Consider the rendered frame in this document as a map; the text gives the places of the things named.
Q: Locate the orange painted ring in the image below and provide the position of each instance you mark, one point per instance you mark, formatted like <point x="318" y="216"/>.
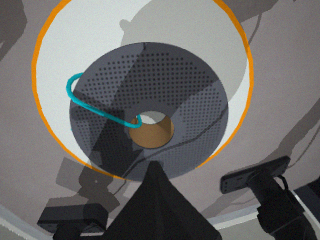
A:
<point x="45" y="26"/>

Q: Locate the white circular mat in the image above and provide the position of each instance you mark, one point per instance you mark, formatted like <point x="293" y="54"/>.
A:
<point x="84" y="30"/>

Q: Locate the turquoise wire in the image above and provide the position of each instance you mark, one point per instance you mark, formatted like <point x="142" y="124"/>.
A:
<point x="76" y="100"/>

